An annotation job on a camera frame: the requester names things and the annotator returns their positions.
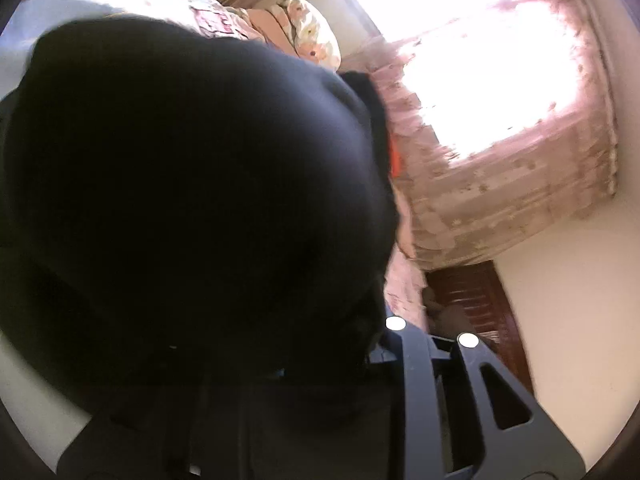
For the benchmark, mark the dark olive garment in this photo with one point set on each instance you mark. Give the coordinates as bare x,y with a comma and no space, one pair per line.
448,321

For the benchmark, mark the black padded jacket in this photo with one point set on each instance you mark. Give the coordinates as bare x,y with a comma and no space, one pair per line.
194,217

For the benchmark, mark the pink long pillow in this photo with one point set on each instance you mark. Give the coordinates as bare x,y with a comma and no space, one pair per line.
261,25

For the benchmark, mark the pink floral lace curtain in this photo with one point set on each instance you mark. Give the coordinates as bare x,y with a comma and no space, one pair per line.
503,116

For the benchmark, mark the orange carrot plush pillow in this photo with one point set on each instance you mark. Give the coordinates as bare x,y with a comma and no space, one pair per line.
395,158

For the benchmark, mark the dark wooden headboard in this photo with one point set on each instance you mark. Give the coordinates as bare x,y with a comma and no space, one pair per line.
479,291

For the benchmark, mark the floral white pillow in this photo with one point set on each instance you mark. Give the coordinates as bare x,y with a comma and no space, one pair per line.
308,32

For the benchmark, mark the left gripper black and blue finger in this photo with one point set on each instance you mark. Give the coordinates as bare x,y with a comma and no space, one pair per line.
457,412

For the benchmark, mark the light blue plaid bedsheet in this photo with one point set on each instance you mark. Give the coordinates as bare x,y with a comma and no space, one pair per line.
34,18

